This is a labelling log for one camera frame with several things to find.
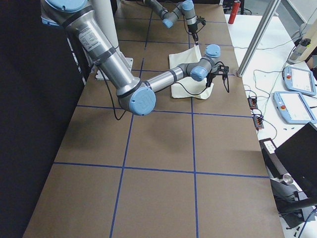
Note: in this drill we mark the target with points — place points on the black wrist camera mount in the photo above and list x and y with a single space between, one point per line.
222 70
201 20

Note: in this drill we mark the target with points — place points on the black box with white label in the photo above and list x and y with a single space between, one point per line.
271 160

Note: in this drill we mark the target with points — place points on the aluminium frame post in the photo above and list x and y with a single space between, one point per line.
263 24

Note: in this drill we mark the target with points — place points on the far small orange electronics box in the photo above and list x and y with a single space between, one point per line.
252 101

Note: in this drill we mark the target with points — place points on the near grey teach pendant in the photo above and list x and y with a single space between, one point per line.
293 108

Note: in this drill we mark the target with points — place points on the cream long sleeve cat shirt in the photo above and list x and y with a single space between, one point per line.
194 85

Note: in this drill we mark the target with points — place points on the grey teach pendant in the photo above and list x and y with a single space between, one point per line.
301 80
293 108

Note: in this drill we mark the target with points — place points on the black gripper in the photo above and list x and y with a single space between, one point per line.
211 76
192 29

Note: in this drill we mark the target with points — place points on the red cylinder bottle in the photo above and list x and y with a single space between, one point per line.
234 11

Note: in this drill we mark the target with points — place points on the black monitor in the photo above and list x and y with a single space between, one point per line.
298 155

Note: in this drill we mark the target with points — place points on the far grey teach pendant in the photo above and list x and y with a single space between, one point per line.
301 80

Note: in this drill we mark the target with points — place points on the silver metal cup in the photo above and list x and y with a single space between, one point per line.
287 179

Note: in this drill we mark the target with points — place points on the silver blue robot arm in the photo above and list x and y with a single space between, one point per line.
182 9
92 23

